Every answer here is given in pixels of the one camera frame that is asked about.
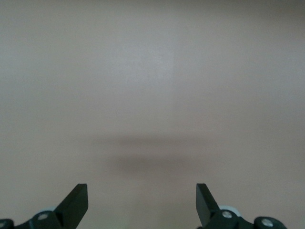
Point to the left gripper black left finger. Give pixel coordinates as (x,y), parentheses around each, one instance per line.
(76,205)

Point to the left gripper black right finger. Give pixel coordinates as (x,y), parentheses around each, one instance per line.
(205,205)

